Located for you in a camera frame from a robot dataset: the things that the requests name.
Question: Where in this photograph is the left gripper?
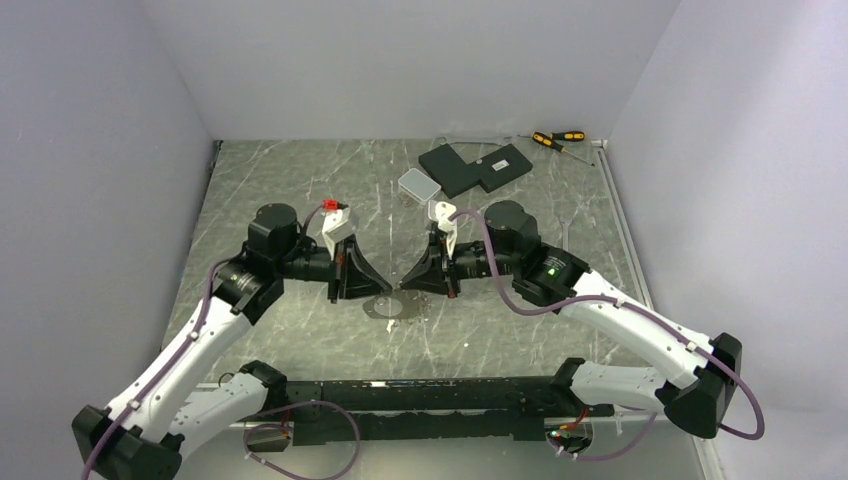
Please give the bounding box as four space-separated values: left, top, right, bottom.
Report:
276 232 391 303

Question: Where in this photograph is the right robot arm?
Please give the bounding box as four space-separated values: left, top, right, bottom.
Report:
400 201 742 439

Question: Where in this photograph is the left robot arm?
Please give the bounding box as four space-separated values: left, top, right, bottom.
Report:
72 200 391 479

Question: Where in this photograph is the white rectangular box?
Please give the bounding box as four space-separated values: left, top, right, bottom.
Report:
398 168 442 204

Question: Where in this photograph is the black rectangular box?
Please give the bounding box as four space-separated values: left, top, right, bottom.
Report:
478 144 533 193

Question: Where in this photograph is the silver wrench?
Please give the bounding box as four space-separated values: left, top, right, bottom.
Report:
558 215 572 253

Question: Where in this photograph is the yellow black screwdriver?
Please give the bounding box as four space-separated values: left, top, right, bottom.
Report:
532 138 594 166
522 131 587 142

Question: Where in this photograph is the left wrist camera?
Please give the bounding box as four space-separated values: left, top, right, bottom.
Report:
321 199 358 252

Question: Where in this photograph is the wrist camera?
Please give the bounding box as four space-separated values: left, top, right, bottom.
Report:
427 200 458 253
321 199 358 252

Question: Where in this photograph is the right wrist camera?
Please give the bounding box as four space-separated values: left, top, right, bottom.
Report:
427 200 458 253

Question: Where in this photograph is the black base frame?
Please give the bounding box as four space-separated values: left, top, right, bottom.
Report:
240 360 614 446

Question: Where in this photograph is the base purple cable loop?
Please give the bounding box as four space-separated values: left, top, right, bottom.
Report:
242 399 362 480

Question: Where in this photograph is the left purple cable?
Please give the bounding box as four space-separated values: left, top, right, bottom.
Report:
80 258 233 480

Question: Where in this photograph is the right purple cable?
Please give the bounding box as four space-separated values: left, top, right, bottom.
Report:
449 208 766 442

